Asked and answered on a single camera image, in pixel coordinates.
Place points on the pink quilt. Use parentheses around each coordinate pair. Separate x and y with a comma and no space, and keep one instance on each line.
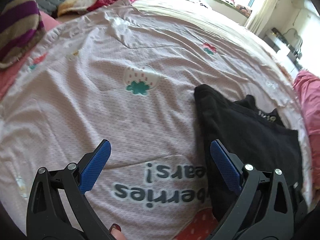
(310,100)

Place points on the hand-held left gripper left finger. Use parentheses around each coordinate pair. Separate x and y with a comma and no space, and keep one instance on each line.
(96,167)

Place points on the pink strawberry print bedsheet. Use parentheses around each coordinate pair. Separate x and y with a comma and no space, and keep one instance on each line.
(100,105)

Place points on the cluttered side shelf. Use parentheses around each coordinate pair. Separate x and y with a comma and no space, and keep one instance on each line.
(285,47)

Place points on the black sweatshirt with orange patches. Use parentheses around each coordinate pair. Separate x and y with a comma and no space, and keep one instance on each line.
(237,130)

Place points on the pink pillow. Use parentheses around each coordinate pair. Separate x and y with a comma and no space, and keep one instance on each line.
(7,80)

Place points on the person's left hand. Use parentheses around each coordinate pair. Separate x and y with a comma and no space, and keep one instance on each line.
(118,233)

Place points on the cream curtain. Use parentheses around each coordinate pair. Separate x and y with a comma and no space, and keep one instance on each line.
(272,5)

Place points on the purple striped pillow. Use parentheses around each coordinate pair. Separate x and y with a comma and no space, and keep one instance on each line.
(17,25)

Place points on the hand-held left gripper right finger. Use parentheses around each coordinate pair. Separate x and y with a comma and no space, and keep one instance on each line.
(225,167)

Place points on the clothes on windowsill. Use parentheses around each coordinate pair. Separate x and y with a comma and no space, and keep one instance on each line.
(240,7)

